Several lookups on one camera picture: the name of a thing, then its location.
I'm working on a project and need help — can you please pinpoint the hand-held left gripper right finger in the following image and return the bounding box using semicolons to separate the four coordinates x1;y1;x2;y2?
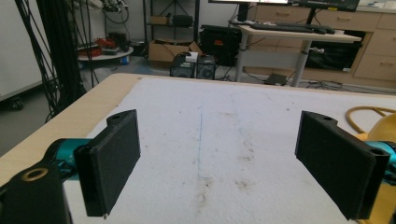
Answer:
294;110;390;221

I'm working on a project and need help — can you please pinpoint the black keyboard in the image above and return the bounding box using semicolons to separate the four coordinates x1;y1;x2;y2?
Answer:
250;21;336;35

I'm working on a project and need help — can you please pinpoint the hanging black cable bundle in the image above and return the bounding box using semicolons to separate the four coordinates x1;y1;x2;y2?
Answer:
15;0;89;123

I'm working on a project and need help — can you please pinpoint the wide black monitor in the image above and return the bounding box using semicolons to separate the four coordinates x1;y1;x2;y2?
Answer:
288;0;361;26

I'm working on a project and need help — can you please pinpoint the black bag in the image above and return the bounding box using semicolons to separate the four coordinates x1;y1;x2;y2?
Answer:
172;14;194;28

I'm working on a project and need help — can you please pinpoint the yellow hose ring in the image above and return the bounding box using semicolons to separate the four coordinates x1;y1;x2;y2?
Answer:
345;105;396;134

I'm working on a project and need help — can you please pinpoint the black power adapter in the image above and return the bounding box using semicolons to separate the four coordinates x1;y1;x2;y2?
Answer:
264;73;289;86

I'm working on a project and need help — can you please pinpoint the black metal shelf rack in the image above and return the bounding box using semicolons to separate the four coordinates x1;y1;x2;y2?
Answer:
143;0;201;58

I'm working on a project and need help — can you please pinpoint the small black computer unit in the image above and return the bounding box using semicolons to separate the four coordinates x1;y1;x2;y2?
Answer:
169;51;198;78
196;55;218;80

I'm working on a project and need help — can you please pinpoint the white desk with light top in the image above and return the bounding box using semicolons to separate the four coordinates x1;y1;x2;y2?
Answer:
234;24;363;88

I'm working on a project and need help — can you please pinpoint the red cable bundle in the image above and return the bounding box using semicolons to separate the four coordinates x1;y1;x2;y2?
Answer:
92;36;116;57

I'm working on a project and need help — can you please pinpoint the yellow rounded plastic object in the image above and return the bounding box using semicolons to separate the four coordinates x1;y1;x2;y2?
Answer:
356;113;396;224

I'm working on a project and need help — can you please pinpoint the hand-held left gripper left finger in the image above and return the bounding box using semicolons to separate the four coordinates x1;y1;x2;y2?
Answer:
73;109;141;217

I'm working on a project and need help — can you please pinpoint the white foam mat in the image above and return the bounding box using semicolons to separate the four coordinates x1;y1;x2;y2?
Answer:
64;77;396;224

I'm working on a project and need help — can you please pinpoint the light wooden drawer cabinet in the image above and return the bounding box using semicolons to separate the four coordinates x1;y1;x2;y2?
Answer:
248;4;396;90

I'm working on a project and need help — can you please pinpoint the computer monitor on stand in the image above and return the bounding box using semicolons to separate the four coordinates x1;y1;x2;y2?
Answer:
208;0;289;23

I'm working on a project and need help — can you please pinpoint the white rolling panel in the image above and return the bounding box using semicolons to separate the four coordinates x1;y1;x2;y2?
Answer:
0;0;52;111

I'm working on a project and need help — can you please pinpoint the round white low table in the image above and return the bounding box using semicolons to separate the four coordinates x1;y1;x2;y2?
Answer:
78;46;134;62

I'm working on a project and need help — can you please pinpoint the black equipment case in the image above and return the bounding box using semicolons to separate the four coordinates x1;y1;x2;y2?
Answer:
199;24;243;67

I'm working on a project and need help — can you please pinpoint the open cardboard box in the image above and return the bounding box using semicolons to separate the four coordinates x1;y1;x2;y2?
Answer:
148;38;204;63

